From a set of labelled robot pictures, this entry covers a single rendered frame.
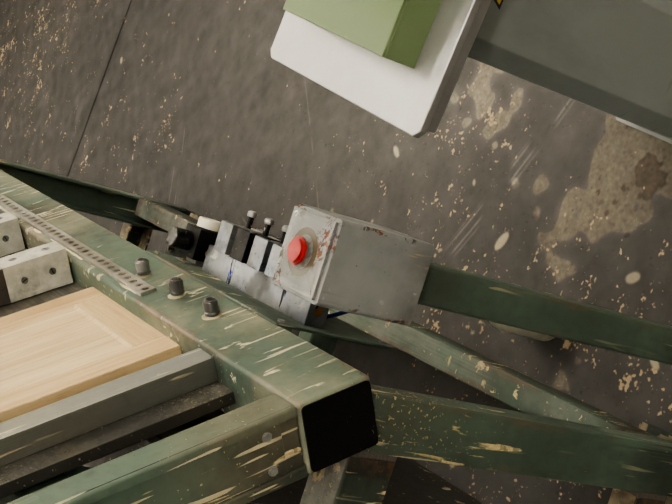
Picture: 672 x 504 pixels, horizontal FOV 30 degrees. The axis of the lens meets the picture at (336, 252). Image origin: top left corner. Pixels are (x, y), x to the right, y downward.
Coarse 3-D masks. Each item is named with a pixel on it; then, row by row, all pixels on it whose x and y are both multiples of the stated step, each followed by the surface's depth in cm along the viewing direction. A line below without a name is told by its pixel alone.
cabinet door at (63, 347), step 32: (0, 320) 220; (32, 320) 219; (64, 320) 217; (96, 320) 214; (128, 320) 212; (0, 352) 208; (32, 352) 206; (64, 352) 204; (96, 352) 202; (128, 352) 200; (160, 352) 198; (0, 384) 196; (32, 384) 193; (64, 384) 192; (96, 384) 193; (0, 416) 186
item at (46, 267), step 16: (16, 256) 235; (32, 256) 234; (48, 256) 234; (64, 256) 236; (0, 272) 230; (16, 272) 232; (32, 272) 233; (48, 272) 235; (64, 272) 237; (0, 288) 231; (16, 288) 232; (32, 288) 234; (48, 288) 236; (0, 304) 231
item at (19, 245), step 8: (0, 216) 261; (8, 216) 260; (0, 224) 257; (8, 224) 258; (16, 224) 259; (0, 232) 257; (8, 232) 258; (16, 232) 259; (0, 240) 258; (8, 240) 258; (16, 240) 259; (0, 248) 258; (8, 248) 259; (16, 248) 260; (24, 248) 261; (0, 256) 258
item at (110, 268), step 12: (0, 204) 275; (12, 204) 274; (24, 216) 264; (36, 216) 263; (36, 228) 256; (48, 228) 255; (60, 240) 246; (72, 240) 245; (84, 252) 237; (96, 252) 236; (96, 264) 230; (108, 264) 229; (120, 276) 222; (132, 276) 221; (132, 288) 216; (144, 288) 215
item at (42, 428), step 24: (168, 360) 190; (192, 360) 188; (120, 384) 184; (144, 384) 183; (168, 384) 185; (192, 384) 188; (48, 408) 180; (72, 408) 179; (96, 408) 180; (120, 408) 182; (144, 408) 184; (0, 432) 175; (24, 432) 175; (48, 432) 177; (72, 432) 179; (0, 456) 174; (24, 456) 176
